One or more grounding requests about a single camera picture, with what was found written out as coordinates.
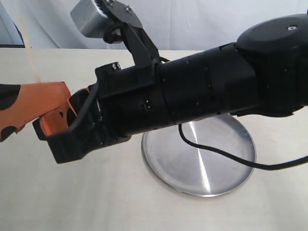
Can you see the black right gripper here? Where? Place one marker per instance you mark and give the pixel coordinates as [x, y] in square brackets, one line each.
[122, 103]

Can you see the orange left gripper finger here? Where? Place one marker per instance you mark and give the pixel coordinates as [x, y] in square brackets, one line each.
[20, 104]

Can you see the thin beige flexible strip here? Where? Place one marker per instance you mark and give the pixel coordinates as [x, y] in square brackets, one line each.
[28, 48]

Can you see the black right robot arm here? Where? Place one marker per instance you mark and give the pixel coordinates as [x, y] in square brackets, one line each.
[265, 72]

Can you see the round stainless steel plate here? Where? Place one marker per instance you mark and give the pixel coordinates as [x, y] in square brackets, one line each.
[195, 171]

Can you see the white backdrop cloth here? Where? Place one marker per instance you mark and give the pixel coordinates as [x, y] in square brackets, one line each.
[171, 24]

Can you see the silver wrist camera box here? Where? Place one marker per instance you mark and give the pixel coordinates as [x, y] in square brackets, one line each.
[91, 20]

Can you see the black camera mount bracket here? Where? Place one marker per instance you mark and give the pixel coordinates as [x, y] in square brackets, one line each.
[126, 27]

